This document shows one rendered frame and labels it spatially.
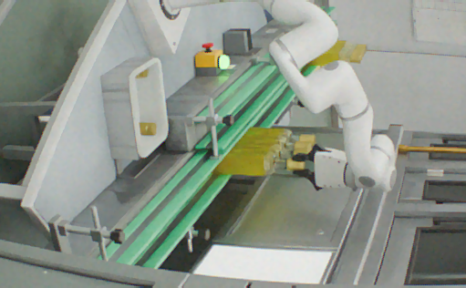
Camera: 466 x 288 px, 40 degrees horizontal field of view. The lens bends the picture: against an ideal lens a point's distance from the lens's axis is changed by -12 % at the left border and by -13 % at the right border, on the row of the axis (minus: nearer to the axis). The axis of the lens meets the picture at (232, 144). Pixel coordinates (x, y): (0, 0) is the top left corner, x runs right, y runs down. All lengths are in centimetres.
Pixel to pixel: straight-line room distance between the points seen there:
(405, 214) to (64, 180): 96
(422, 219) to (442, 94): 605
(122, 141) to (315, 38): 54
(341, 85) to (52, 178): 69
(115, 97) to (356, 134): 59
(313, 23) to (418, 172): 82
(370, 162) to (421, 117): 641
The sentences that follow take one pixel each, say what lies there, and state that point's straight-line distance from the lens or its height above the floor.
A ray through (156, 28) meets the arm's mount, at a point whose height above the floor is 80.
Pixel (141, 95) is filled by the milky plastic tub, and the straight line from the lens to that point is 187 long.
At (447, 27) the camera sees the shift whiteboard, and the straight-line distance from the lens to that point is 775.
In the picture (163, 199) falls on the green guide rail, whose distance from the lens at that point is 171.
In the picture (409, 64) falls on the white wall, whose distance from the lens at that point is 790.
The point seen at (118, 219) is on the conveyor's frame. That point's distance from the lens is 159.
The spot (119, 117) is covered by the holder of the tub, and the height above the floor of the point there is 79.
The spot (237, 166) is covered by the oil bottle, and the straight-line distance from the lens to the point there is 195.
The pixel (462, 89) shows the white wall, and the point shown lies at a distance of 795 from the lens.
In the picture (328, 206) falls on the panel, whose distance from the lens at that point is 197.
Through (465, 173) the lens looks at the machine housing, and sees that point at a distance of 226.
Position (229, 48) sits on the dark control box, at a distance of 252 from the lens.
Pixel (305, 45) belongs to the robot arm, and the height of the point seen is 125.
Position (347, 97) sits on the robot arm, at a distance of 160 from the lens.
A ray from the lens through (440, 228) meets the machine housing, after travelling 191.
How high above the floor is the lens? 162
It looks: 19 degrees down
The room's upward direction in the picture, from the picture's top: 92 degrees clockwise
